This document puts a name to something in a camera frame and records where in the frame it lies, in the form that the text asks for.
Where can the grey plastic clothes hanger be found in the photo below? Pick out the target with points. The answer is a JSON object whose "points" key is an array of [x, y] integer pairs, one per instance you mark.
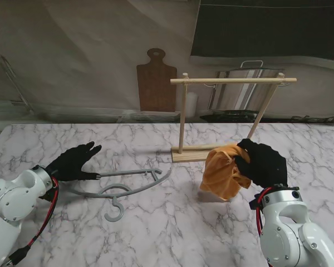
{"points": [[133, 172]]}

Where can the wooden hanging rack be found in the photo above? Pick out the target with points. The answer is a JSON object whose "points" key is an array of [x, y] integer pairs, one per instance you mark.
{"points": [[233, 81]]}

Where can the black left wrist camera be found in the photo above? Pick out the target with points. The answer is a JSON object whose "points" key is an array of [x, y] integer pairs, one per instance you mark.
{"points": [[48, 194]]}

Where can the printed kitchen backdrop cloth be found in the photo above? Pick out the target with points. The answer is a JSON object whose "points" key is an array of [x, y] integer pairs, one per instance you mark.
{"points": [[72, 55]]}

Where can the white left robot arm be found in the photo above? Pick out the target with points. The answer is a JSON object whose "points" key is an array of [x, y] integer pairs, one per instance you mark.
{"points": [[8, 205]]}

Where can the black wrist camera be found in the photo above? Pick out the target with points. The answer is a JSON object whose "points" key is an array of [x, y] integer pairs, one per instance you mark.
{"points": [[254, 201], [48, 194]]}

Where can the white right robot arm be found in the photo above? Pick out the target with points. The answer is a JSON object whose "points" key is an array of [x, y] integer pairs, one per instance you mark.
{"points": [[286, 228]]}

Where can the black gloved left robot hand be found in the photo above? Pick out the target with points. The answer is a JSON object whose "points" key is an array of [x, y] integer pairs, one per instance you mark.
{"points": [[72, 164]]}

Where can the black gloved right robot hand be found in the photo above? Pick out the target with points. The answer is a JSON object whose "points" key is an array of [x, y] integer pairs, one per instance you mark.
{"points": [[267, 167]]}

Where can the orange microfibre towel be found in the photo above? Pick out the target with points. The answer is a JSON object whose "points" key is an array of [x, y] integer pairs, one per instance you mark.
{"points": [[220, 172]]}

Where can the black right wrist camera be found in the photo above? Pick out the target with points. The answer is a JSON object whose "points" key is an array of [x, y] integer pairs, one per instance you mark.
{"points": [[254, 201]]}

